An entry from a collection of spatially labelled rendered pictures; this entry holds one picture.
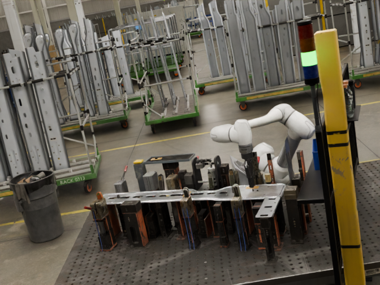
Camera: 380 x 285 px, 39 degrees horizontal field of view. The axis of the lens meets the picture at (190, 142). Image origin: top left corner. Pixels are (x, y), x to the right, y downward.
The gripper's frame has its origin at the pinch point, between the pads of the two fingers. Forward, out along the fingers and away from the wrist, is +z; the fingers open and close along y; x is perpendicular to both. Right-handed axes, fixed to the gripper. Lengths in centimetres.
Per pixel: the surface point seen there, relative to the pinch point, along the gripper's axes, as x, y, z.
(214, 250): -25, 24, 37
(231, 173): -17.2, -14.3, -0.9
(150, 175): -77, -12, -4
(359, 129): 35, -466, 106
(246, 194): -2.6, 5.9, 6.6
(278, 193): 18.0, 5.6, 6.6
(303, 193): 35.4, 15.6, 3.5
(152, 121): -326, -545, 82
